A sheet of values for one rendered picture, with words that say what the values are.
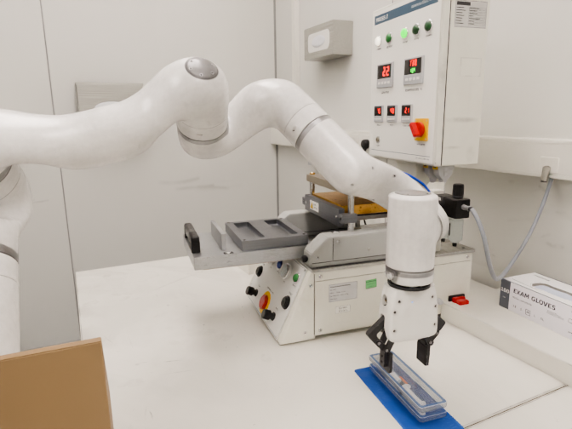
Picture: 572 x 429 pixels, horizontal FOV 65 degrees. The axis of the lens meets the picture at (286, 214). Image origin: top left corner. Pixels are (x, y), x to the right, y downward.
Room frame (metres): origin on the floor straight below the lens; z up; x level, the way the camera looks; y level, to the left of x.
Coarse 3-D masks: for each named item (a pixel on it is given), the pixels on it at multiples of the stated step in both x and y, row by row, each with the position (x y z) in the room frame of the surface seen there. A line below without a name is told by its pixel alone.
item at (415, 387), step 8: (392, 352) 0.85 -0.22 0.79; (376, 360) 0.82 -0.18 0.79; (392, 360) 0.82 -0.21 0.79; (400, 360) 0.82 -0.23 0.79; (392, 368) 0.79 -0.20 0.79; (400, 368) 0.79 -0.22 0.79; (408, 368) 0.79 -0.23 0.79; (392, 376) 0.76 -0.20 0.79; (400, 376) 0.76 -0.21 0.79; (408, 376) 0.76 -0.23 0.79; (416, 376) 0.76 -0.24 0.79; (400, 384) 0.74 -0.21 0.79; (408, 384) 0.74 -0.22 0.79; (416, 384) 0.74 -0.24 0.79; (424, 384) 0.74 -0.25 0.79; (408, 392) 0.71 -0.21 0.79; (416, 392) 0.71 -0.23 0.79; (424, 392) 0.71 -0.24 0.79; (432, 392) 0.71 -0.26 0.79; (416, 400) 0.69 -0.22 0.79; (424, 400) 0.69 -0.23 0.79; (432, 400) 0.69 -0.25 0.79; (440, 400) 0.69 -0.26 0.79
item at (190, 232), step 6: (186, 228) 1.08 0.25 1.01; (192, 228) 1.07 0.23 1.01; (186, 234) 1.08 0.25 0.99; (192, 234) 1.02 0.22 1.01; (192, 240) 1.00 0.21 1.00; (198, 240) 1.00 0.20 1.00; (192, 246) 1.00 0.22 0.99; (198, 246) 1.00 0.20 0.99; (192, 252) 1.00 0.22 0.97; (198, 252) 1.00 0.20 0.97
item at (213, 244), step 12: (216, 228) 1.08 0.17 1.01; (204, 240) 1.11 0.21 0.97; (216, 240) 1.08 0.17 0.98; (228, 240) 1.10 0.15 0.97; (204, 252) 1.00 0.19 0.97; (216, 252) 1.00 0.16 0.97; (240, 252) 1.00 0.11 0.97; (252, 252) 1.00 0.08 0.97; (264, 252) 1.01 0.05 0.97; (276, 252) 1.02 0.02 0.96; (288, 252) 1.03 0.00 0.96; (300, 252) 1.04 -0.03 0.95; (192, 264) 0.99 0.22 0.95; (204, 264) 0.97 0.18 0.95; (216, 264) 0.98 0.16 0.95; (228, 264) 0.99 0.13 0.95; (240, 264) 1.00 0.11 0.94; (252, 264) 1.03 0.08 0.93
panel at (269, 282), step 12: (264, 264) 1.24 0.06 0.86; (276, 264) 1.17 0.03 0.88; (300, 264) 1.04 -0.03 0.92; (264, 276) 1.21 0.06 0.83; (276, 276) 1.14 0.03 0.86; (300, 276) 1.02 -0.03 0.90; (264, 288) 1.17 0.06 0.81; (276, 288) 1.11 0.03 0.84; (288, 288) 1.05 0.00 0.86; (252, 300) 1.21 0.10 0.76; (276, 300) 1.07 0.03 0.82; (276, 312) 1.05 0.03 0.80; (288, 312) 0.99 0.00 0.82; (276, 324) 1.02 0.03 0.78; (276, 336) 0.99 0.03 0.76
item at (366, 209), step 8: (320, 192) 1.28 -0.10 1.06; (328, 192) 1.28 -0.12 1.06; (336, 192) 1.28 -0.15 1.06; (328, 200) 1.17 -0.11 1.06; (336, 200) 1.16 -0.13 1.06; (344, 200) 1.16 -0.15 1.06; (360, 200) 1.16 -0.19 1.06; (368, 200) 1.15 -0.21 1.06; (344, 208) 1.09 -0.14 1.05; (360, 208) 1.10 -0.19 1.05; (368, 208) 1.11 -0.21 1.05; (376, 208) 1.12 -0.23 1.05; (384, 208) 1.12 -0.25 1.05; (360, 216) 1.10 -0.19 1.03; (368, 216) 1.11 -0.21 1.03; (376, 216) 1.12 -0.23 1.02; (384, 216) 1.12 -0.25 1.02
